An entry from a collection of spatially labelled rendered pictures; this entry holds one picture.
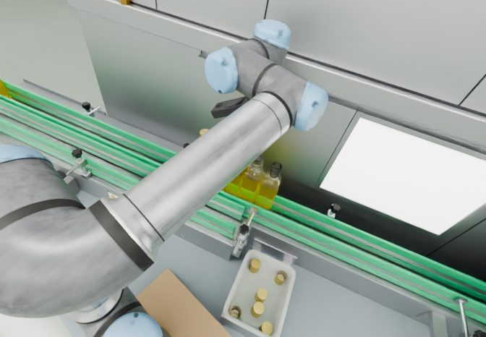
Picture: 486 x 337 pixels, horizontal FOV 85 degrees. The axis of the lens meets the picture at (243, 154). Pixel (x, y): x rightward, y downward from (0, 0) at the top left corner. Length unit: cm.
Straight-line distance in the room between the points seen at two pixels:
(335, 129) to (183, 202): 57
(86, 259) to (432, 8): 70
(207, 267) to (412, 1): 92
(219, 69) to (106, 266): 33
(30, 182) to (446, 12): 74
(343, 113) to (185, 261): 71
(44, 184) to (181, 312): 65
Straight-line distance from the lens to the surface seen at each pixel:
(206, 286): 98
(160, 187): 31
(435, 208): 99
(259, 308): 92
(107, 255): 30
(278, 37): 54
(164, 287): 94
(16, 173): 38
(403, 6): 70
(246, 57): 48
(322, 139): 82
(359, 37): 71
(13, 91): 154
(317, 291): 106
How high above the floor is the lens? 169
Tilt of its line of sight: 46 degrees down
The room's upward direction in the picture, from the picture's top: 11 degrees clockwise
